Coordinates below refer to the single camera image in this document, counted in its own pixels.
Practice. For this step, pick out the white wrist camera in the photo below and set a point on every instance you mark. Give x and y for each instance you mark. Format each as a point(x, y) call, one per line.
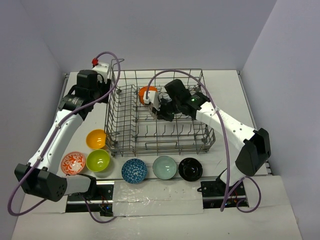
point(101, 68)
point(151, 98)

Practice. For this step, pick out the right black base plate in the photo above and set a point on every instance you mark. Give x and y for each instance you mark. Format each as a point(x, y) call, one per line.
point(213, 195)

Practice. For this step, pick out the light teal bowl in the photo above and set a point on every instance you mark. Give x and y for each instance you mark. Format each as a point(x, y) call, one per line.
point(164, 167)

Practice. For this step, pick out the orange white patterned bowl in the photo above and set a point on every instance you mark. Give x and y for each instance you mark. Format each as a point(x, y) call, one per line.
point(73, 163)

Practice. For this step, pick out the grey wire dish rack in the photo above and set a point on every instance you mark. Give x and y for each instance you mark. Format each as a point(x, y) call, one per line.
point(131, 128)

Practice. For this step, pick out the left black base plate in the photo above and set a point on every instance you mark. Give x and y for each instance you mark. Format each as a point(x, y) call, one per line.
point(101, 201)

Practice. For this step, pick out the blue floral bowl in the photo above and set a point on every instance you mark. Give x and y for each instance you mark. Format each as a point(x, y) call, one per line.
point(164, 95)

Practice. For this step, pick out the yellow-orange bowl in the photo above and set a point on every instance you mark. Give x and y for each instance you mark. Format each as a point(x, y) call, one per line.
point(96, 139)

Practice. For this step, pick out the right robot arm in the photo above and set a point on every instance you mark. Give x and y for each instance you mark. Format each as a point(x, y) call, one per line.
point(253, 145)

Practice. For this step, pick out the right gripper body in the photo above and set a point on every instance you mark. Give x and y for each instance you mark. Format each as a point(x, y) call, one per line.
point(168, 109)

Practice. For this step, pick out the black glossy bowl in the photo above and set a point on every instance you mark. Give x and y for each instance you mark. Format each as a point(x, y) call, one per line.
point(190, 169)

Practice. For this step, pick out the orange bowl white inside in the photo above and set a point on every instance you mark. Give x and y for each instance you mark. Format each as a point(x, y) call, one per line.
point(142, 91)

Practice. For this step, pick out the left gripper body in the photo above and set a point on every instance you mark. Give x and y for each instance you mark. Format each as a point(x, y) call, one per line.
point(105, 85)

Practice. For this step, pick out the grey patterned bowl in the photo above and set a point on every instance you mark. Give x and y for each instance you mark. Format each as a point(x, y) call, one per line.
point(153, 111)

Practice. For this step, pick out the lime green bowl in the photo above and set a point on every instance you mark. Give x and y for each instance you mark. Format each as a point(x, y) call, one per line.
point(98, 160)

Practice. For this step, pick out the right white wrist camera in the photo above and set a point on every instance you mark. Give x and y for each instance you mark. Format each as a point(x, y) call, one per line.
point(151, 98)

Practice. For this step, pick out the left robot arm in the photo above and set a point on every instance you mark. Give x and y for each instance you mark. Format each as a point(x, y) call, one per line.
point(39, 176)

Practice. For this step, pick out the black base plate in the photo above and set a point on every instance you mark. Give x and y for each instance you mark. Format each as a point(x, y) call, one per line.
point(213, 195)
point(101, 201)

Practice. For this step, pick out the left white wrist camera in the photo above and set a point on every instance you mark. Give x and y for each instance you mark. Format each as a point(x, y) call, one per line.
point(101, 68)

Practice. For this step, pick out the blue triangle pattern bowl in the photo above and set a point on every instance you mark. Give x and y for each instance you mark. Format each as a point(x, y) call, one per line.
point(134, 171)

